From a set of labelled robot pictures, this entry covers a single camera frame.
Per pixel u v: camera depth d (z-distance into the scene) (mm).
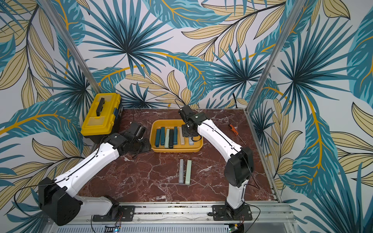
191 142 711
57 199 381
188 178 832
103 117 916
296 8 689
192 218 732
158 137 1003
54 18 704
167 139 984
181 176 836
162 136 1005
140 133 619
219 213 733
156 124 1034
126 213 734
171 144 957
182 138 985
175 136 1001
